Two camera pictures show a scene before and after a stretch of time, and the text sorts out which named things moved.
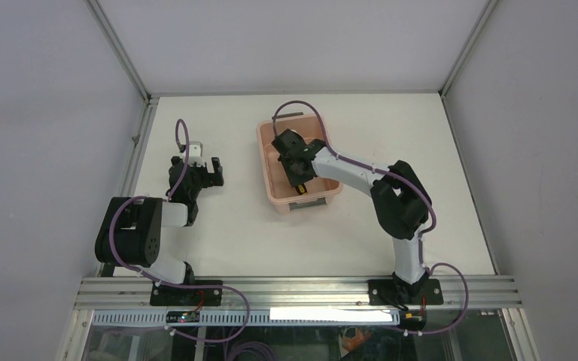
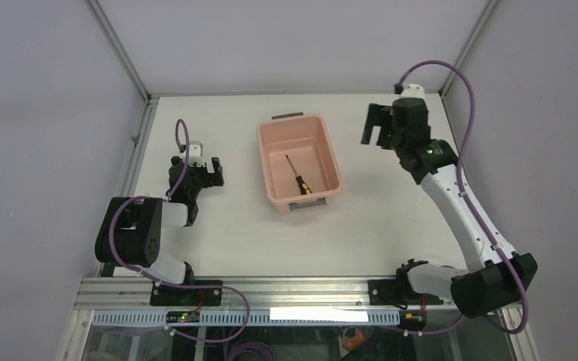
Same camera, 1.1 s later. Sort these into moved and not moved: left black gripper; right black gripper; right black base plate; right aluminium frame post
Moved: right black gripper
Not moved: right black base plate; right aluminium frame post; left black gripper
